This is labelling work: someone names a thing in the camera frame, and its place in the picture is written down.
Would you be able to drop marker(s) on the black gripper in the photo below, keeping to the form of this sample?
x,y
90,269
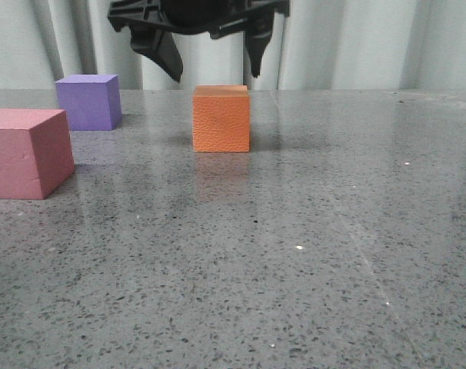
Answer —
x,y
152,24

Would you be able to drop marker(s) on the orange foam cube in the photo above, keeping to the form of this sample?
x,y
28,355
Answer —
x,y
221,118

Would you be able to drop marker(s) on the pale green curtain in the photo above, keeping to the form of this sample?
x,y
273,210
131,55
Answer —
x,y
320,45

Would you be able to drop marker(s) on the purple foam cube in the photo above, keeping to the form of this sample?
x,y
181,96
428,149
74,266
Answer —
x,y
92,102

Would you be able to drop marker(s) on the pink foam cube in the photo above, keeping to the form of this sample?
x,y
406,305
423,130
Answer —
x,y
35,152

